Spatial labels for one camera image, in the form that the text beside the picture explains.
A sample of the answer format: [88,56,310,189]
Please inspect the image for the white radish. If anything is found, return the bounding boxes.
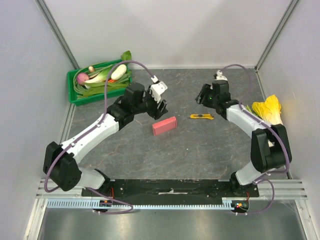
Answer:
[110,64,127,81]

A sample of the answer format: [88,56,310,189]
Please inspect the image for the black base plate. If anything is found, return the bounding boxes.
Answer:
[97,179,259,206]

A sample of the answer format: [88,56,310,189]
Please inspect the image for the green leafy vegetable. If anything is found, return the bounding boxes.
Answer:
[82,50,133,98]

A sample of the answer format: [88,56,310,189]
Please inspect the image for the pink express box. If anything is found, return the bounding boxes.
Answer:
[152,116,177,136]

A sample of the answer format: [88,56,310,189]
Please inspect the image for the aluminium rail frame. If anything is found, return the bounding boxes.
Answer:
[35,179,308,200]

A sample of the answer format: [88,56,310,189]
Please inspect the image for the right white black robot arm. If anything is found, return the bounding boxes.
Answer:
[195,80,292,197]

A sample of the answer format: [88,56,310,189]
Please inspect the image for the yellow napa cabbage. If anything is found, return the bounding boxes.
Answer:
[252,95,283,125]

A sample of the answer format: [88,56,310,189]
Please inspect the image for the yellow utility knife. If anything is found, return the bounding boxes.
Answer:
[190,113,214,120]

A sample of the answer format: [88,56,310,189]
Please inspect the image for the green celery stalk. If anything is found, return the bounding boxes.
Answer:
[245,105,255,115]

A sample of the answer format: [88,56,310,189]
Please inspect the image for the purple turnip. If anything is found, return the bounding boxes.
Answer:
[76,72,90,85]

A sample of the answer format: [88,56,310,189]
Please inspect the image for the brown mushroom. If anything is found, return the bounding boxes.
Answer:
[88,66,96,73]

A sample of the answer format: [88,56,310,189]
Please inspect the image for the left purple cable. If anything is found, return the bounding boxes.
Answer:
[43,60,135,215]

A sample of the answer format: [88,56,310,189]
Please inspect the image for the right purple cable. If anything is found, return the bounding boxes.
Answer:
[219,63,292,216]

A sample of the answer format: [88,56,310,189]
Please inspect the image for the bok choy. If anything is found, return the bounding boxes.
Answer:
[84,64,114,84]

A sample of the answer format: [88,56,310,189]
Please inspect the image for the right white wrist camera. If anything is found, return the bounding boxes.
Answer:
[213,70,228,83]

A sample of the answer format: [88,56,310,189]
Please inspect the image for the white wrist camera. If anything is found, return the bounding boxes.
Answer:
[150,75,168,103]
[213,70,228,83]

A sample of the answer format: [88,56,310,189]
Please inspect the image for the grey cable duct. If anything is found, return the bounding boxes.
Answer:
[46,197,238,209]

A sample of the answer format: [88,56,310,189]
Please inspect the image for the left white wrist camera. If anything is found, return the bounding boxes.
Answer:
[150,75,168,103]

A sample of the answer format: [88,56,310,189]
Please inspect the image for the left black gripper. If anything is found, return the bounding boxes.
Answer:
[133,86,168,121]

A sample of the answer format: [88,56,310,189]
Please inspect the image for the green long beans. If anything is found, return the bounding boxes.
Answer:
[72,65,113,96]

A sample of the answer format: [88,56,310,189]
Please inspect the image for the purple cable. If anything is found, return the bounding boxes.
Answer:
[219,63,292,216]
[43,60,135,215]

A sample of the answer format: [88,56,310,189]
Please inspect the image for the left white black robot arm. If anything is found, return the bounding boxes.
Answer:
[43,81,168,197]

